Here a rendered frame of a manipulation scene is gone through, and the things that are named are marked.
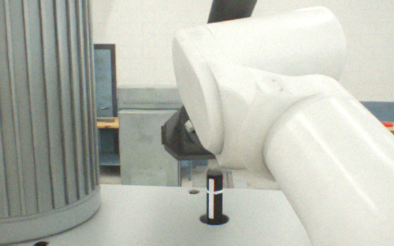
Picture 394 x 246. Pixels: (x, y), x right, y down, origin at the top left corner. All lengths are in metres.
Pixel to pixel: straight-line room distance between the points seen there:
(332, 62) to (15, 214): 0.36
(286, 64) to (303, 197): 0.12
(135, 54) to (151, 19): 0.66
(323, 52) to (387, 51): 7.10
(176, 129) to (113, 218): 0.14
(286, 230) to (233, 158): 0.25
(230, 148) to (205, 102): 0.03
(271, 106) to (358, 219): 0.08
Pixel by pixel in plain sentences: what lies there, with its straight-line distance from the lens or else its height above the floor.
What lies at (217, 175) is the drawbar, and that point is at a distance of 0.49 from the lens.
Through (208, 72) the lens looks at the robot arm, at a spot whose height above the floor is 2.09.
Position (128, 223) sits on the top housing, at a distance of 0.51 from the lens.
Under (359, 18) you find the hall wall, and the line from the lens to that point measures 7.27.
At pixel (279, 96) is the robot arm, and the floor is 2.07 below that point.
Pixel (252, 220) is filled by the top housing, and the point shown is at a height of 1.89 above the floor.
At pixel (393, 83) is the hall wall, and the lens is 7.48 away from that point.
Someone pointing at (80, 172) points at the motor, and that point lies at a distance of 0.50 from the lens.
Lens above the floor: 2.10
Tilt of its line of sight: 11 degrees down
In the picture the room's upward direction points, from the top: straight up
